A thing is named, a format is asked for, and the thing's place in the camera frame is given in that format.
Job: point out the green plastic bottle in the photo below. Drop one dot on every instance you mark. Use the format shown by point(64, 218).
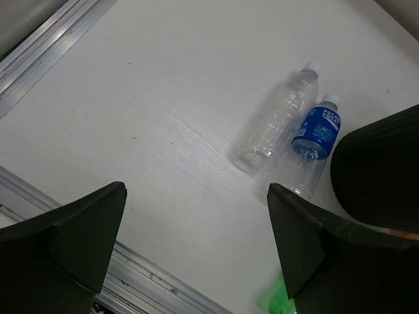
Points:
point(274, 298)

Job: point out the black ribbed plastic bin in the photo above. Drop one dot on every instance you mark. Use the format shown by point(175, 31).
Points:
point(374, 172)

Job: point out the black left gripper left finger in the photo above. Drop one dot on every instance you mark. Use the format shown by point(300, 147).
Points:
point(56, 262)

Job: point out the clear plastic bottle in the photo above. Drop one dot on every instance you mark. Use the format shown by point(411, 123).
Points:
point(258, 147)

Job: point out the blue label plastic bottle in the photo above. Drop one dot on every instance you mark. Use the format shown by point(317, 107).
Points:
point(303, 152)

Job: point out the aluminium table frame rail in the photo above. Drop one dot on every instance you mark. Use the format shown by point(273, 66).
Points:
point(31, 59)

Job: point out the aluminium front frame rail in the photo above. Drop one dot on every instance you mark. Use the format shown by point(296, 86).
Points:
point(132, 284)

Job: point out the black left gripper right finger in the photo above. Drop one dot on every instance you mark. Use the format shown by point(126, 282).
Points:
point(333, 265)

